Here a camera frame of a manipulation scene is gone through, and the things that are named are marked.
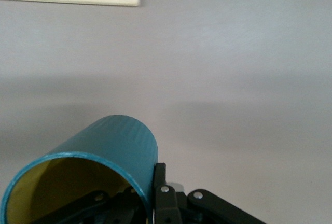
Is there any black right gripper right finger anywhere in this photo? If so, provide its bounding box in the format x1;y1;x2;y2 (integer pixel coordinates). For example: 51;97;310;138
152;162;268;224

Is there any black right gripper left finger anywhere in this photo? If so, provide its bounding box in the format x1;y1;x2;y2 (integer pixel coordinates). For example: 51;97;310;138
31;186;150;224

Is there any teal cup with handle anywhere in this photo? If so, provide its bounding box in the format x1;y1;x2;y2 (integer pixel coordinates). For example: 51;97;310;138
0;115;158;224

